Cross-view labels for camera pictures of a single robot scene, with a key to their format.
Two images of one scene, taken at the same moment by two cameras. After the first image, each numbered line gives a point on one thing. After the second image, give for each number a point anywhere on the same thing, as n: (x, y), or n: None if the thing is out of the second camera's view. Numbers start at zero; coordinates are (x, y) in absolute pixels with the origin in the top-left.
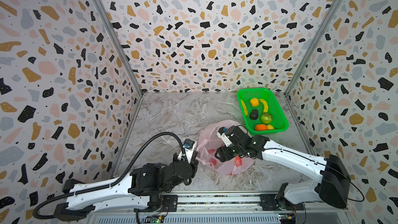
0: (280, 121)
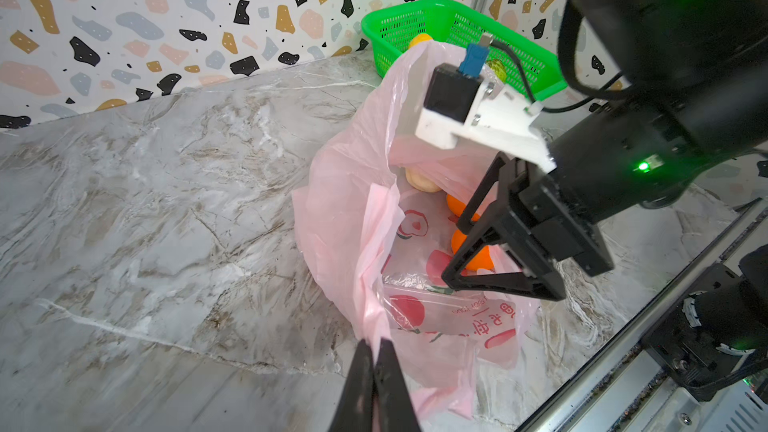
0: (387, 32)
